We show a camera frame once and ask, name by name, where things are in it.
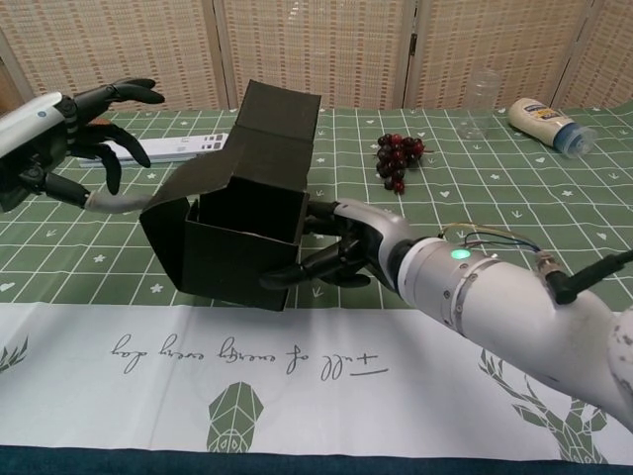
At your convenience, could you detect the black cardboard box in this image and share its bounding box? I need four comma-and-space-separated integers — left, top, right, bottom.
138, 79, 322, 313

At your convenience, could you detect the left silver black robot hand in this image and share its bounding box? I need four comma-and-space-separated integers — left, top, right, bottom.
0, 77, 167, 214

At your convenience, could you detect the bamboo folding screen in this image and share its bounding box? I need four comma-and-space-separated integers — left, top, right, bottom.
0, 0, 633, 113

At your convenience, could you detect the green checked deer tablecloth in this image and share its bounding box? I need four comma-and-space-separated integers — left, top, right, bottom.
0, 96, 633, 469

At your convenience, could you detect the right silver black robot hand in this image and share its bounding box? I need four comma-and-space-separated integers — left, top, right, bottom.
259, 198, 421, 291

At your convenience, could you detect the dark red grape bunch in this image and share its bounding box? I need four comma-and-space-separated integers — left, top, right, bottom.
375, 132, 427, 195

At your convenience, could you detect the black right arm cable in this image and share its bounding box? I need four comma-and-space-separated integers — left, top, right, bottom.
533, 246, 633, 306

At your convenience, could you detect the white mayonnaise squeeze bottle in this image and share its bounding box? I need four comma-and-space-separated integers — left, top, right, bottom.
507, 97, 594, 159

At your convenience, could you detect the clear glass cup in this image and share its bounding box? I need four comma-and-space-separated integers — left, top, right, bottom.
457, 68, 501, 139

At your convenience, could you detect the white folded stand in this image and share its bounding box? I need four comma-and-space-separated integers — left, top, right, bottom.
78, 132, 231, 169

